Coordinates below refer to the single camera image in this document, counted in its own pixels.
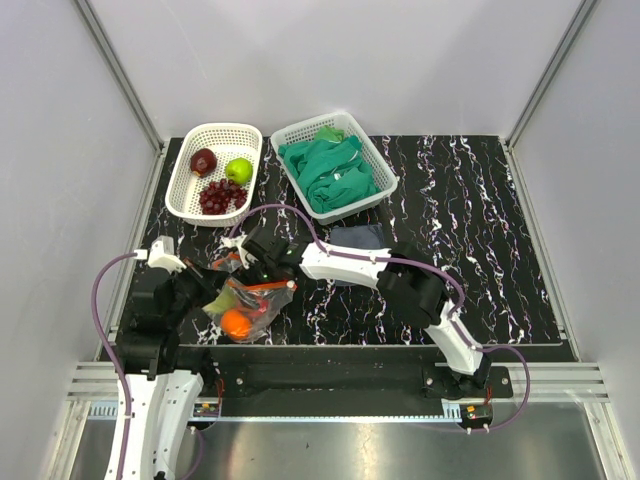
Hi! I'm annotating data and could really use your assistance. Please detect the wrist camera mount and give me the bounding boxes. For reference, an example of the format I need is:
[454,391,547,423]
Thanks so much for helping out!
[221,234,256,269]
[147,235,186,274]

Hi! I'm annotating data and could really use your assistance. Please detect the pale green fake cabbage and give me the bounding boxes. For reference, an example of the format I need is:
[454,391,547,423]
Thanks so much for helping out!
[202,289,236,317]

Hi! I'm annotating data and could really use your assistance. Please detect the grey folded towel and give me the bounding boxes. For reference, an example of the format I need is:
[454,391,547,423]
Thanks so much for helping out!
[329,224,390,290]

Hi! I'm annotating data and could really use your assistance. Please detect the dark red fake apple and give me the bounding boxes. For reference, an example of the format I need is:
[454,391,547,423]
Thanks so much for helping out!
[190,148,218,177]

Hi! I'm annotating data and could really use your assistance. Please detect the green cloth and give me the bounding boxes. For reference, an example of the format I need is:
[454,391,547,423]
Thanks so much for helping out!
[278,125,380,214]

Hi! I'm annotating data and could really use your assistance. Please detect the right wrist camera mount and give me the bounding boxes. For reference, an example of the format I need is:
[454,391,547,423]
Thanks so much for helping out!
[221,234,256,269]

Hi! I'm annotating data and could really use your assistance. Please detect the clear zip top bag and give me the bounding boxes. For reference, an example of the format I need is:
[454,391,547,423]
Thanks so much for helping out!
[201,253,297,343]

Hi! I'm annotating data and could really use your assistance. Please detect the white rectangular plastic basket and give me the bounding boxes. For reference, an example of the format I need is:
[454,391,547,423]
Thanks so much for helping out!
[270,112,398,225]

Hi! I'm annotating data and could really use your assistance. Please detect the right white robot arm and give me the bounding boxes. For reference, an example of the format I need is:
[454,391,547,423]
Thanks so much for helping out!
[237,226,491,399]

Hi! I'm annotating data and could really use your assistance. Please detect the black marble pattern mat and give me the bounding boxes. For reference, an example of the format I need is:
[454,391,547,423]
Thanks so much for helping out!
[104,133,576,362]

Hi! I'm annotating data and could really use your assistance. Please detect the orange fake fruit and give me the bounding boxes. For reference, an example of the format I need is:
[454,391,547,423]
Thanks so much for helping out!
[220,309,252,341]

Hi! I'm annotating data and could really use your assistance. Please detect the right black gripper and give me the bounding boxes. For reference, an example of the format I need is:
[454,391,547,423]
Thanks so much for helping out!
[228,258,287,315]

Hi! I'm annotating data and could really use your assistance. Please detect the purple fake grapes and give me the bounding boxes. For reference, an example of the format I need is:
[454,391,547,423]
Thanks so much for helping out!
[198,179,248,215]

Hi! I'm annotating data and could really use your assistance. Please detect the green fake apple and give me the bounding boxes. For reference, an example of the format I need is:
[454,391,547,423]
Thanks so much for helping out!
[225,157,253,185]

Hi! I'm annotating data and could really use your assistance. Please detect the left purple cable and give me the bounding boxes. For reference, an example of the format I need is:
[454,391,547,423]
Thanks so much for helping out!
[92,252,151,480]

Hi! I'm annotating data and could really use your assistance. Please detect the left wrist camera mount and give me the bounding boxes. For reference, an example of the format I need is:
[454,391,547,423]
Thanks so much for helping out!
[147,235,186,274]

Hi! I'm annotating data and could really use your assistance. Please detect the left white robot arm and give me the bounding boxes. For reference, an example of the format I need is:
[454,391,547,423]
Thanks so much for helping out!
[105,268,226,479]

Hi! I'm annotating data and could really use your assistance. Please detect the right connector box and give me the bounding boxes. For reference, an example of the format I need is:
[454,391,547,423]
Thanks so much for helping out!
[461,403,494,429]

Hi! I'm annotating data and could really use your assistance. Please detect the left connector box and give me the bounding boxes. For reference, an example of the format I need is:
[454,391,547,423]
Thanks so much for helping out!
[193,400,221,418]

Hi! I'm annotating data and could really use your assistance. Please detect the connector box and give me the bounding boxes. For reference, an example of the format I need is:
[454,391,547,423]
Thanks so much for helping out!
[193,400,221,418]
[461,403,494,429]

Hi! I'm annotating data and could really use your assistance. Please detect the white oval perforated basket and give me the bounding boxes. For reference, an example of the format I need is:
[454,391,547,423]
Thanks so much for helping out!
[165,123,263,227]

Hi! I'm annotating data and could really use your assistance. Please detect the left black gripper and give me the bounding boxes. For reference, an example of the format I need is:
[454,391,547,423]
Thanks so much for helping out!
[166,255,230,324]

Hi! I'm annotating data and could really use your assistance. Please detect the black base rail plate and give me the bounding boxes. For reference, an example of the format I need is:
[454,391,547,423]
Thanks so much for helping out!
[154,344,512,419]

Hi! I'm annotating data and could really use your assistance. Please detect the red fake peach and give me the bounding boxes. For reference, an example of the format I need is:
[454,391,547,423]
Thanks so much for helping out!
[245,297,270,319]

